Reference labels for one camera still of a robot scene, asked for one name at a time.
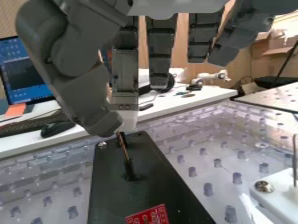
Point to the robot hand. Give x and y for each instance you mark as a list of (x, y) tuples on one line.
[(70, 66)]

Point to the computer screen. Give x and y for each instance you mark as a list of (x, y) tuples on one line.
[(21, 70)]

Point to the black mouse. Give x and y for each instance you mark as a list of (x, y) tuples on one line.
[(57, 128)]

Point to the black keyboard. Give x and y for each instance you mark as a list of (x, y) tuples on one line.
[(21, 125)]

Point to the white desk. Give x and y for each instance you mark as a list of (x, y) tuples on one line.
[(176, 100)]

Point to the thin stick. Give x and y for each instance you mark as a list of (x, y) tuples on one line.
[(126, 156)]

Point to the small white jointed device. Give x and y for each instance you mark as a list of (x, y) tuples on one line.
[(212, 76)]

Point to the clear box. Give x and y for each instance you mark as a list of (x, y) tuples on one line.
[(199, 146)]

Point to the black plate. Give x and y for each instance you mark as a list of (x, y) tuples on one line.
[(146, 186)]

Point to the cardboard box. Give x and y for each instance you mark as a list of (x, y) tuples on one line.
[(274, 50)]

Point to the red circuit board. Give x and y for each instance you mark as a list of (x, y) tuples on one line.
[(147, 216)]

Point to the brass nut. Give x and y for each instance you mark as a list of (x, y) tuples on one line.
[(263, 186)]

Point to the small white holder block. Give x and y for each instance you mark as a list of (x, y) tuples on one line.
[(279, 203)]

